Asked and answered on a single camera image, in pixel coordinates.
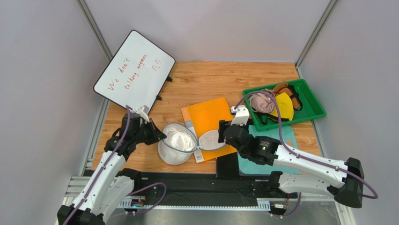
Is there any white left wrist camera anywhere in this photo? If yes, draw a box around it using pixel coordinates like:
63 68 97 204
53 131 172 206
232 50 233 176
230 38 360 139
135 105 150 122

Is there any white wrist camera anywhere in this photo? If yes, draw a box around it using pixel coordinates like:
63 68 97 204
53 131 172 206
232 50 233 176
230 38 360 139
230 105 250 126
135 105 150 122

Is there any brown bra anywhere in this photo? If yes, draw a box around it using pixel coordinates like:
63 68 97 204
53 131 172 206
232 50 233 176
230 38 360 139
273 83 303 112

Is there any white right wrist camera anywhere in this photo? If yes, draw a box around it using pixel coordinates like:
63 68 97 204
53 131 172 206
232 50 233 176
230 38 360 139
230 105 250 126

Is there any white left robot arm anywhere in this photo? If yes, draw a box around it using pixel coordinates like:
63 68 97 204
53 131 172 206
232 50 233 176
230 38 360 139
57 111 166 225

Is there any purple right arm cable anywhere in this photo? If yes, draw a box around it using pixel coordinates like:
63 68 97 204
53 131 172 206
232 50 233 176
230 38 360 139
234 90 379 218

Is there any pink bra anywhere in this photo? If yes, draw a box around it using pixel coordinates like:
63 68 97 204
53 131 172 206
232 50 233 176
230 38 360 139
249 93 275 113

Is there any teal cutting board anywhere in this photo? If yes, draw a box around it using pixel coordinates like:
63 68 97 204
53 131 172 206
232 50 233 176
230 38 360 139
237 125 301 175

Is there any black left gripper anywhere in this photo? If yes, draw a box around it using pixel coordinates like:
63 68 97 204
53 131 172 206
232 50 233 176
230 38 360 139
133 118 167 145

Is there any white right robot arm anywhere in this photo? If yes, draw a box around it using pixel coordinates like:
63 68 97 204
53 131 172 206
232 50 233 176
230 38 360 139
218 120 365 208

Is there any white whiteboard with red writing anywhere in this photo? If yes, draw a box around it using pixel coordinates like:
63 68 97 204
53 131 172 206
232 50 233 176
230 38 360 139
93 30 176 109

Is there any orange plastic folder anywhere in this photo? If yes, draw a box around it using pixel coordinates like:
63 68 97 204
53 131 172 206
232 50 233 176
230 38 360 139
181 97 236 163

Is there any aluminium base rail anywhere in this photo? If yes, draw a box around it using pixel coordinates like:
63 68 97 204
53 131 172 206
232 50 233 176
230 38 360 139
64 176 348 211

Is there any yellow bra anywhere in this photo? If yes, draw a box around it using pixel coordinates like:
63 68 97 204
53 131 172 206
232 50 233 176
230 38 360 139
274 92 294 122

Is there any white mesh laundry bag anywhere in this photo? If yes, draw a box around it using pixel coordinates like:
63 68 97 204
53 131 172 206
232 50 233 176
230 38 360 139
157 123 226 165

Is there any white bra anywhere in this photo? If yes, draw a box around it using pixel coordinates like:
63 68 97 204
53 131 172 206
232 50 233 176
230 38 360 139
164 126 197 152

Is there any green plastic tray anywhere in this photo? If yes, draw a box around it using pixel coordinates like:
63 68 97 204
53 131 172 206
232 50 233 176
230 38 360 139
244 79 326 131

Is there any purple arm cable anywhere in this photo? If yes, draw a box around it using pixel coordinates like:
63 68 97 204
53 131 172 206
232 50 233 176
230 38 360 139
234 90 379 218
62 105 167 225

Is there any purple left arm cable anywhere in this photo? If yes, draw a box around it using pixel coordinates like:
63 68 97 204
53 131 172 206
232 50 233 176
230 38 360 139
62 105 167 225

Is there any black mat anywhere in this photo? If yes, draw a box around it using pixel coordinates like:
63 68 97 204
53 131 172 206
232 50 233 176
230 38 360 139
216 152 270 180

